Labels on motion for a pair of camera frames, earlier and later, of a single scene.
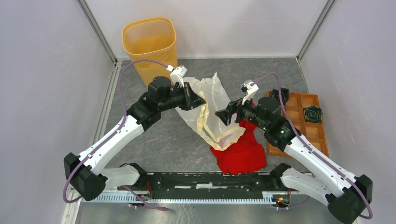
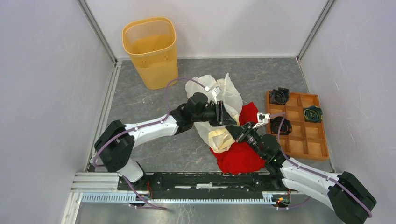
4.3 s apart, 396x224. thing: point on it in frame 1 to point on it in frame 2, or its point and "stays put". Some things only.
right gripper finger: x=224 y=116 to x=236 y=131
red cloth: x=248 y=155 stays put
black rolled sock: x=285 y=93 stays put
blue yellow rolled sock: x=313 y=114 stays put
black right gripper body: x=243 y=111 to x=250 y=136
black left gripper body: x=177 y=97 to x=211 y=114
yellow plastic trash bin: x=153 y=39 stays put
